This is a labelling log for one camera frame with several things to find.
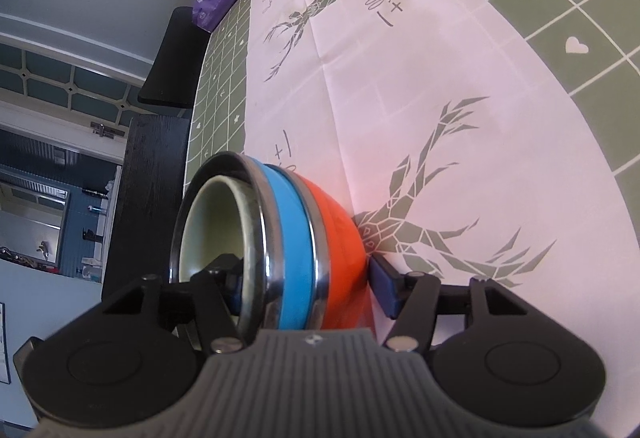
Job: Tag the near left black chair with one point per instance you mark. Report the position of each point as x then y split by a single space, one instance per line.
148 200

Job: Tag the pink deer table runner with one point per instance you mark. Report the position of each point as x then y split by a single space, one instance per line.
425 117

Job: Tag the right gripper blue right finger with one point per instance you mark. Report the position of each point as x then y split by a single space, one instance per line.
414 301

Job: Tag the far left black chair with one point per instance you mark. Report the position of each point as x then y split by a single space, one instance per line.
173 79

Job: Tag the purple tissue pack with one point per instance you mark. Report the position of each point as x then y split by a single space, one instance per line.
207 14

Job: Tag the glass panel door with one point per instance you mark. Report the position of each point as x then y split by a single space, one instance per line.
68 90

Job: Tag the orange steel bowl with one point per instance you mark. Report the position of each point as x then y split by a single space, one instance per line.
348 280

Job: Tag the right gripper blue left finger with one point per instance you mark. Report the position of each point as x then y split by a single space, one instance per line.
203 301

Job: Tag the green ceramic bowl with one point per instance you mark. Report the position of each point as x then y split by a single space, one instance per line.
220 221

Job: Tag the black chair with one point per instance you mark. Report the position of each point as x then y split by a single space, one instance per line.
173 79
148 200

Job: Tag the blue steel bowl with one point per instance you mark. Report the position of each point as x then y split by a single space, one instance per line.
286 286

